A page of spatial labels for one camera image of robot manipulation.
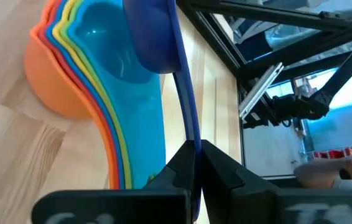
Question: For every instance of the person's forearm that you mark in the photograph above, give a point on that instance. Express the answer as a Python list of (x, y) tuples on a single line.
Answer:
[(316, 174)]

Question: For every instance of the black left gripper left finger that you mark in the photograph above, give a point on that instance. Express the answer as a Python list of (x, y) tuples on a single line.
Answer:
[(179, 174)]

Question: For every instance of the black metal table frame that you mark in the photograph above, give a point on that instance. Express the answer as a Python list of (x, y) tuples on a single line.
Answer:
[(288, 43)]

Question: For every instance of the large orange measuring cup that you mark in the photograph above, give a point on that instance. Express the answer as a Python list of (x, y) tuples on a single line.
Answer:
[(48, 87)]

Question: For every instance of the small dark blue measuring cup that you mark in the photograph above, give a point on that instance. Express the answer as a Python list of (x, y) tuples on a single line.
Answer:
[(154, 37)]

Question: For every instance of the silver aluminium extrusion bar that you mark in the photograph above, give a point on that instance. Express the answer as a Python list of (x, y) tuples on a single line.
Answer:
[(260, 90)]

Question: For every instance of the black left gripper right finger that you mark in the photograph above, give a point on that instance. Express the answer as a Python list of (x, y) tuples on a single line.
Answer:
[(232, 193)]

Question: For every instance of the light blue measuring cup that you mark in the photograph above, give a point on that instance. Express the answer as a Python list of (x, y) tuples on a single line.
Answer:
[(123, 93)]

